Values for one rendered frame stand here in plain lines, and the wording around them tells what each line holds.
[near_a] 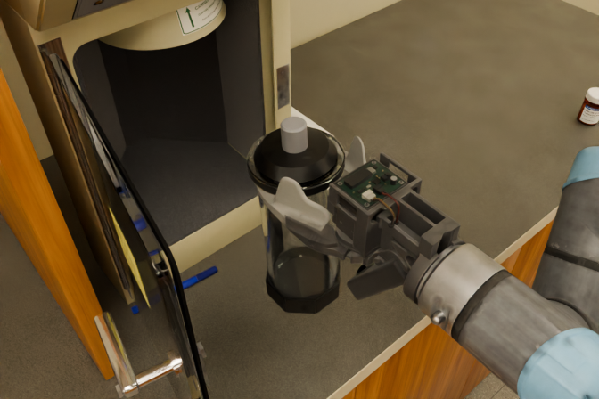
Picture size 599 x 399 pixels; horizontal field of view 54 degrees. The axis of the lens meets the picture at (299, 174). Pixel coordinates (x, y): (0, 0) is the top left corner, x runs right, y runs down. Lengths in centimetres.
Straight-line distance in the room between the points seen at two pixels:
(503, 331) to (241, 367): 45
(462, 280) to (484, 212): 57
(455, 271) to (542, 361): 9
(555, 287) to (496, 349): 11
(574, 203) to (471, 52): 92
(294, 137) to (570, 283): 29
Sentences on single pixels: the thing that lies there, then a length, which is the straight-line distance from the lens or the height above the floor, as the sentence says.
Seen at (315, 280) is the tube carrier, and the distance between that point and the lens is 73.
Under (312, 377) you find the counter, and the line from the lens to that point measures 84.
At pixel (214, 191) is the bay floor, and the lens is 95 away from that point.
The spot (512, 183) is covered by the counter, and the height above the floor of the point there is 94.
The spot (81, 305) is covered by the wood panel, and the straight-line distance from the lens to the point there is 74.
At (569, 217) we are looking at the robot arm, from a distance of 59.
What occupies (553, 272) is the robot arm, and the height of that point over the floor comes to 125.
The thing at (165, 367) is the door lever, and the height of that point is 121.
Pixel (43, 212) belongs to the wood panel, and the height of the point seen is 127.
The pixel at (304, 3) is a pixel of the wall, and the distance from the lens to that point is 144.
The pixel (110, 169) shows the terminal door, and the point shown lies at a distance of 46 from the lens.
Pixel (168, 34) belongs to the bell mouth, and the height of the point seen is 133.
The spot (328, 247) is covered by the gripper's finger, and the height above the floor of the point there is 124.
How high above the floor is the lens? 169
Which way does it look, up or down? 44 degrees down
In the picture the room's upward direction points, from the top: straight up
